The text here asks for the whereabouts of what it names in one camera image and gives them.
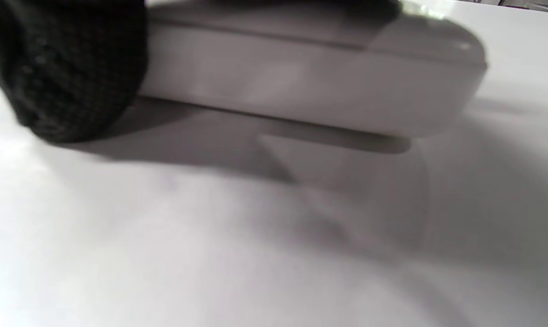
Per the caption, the white battery pack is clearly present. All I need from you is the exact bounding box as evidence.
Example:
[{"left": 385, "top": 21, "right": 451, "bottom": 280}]
[{"left": 135, "top": 2, "right": 488, "bottom": 141}]

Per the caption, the person's right hand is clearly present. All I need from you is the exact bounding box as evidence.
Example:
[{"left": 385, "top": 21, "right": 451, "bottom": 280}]
[{"left": 0, "top": 0, "right": 402, "bottom": 144}]

